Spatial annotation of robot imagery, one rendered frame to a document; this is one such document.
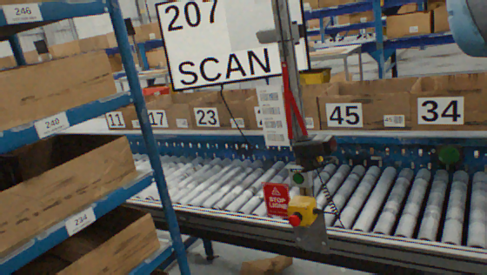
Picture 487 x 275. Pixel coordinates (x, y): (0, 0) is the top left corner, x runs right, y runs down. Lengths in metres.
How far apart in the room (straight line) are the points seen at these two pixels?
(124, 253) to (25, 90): 0.42
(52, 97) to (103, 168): 0.19
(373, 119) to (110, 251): 1.21
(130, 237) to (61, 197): 0.20
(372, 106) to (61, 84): 1.26
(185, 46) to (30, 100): 0.65
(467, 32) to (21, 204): 0.80
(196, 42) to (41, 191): 0.72
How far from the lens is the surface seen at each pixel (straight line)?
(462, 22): 0.65
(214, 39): 1.28
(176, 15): 1.32
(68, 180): 0.85
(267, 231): 1.40
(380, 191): 1.51
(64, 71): 0.84
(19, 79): 0.79
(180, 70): 1.33
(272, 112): 1.17
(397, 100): 1.68
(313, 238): 1.32
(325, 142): 1.07
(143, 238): 0.98
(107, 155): 0.90
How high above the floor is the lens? 1.45
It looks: 17 degrees down
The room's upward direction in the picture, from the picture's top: 11 degrees counter-clockwise
